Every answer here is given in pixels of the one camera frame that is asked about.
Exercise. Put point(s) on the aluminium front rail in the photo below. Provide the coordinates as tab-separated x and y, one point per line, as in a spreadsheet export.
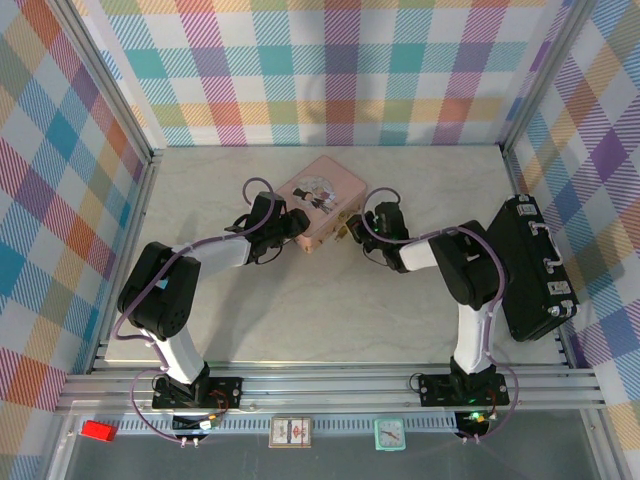
325	387

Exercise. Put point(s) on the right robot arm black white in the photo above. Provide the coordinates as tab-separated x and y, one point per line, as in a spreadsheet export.
470	270

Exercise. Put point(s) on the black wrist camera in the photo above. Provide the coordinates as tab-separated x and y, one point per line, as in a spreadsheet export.
301	221
385	212

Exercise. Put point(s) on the aluminium side rail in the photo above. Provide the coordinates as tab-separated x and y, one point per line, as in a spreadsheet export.
127	250

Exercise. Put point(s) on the red block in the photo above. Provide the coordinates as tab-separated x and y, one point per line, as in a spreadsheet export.
99	431

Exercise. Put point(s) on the aluminium frame post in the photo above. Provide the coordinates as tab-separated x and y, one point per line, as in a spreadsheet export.
100	80
545	80

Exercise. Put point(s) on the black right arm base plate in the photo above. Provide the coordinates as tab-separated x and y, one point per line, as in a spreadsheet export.
435	390

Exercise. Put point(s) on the mint green square clock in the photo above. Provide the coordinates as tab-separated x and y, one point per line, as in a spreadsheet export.
389	434

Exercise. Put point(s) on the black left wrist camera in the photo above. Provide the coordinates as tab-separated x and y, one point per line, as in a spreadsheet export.
301	221

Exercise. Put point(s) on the small framed card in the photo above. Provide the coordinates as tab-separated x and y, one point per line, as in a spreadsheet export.
290	432

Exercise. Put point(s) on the pink tin box with print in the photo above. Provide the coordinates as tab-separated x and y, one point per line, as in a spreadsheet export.
325	200

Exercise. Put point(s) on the brass padlock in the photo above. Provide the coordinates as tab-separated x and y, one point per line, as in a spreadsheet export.
341	231

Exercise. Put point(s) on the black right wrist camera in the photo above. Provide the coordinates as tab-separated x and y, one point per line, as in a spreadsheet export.
385	212

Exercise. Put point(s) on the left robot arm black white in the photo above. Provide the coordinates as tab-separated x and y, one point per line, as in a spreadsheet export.
160	295

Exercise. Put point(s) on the black hard case silver latches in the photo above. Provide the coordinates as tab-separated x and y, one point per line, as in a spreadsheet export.
535	270

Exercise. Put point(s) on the yellow power connector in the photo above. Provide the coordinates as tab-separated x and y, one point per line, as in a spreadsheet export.
212	422
479	417

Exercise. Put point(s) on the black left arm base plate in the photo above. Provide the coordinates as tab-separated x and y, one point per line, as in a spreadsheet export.
227	392

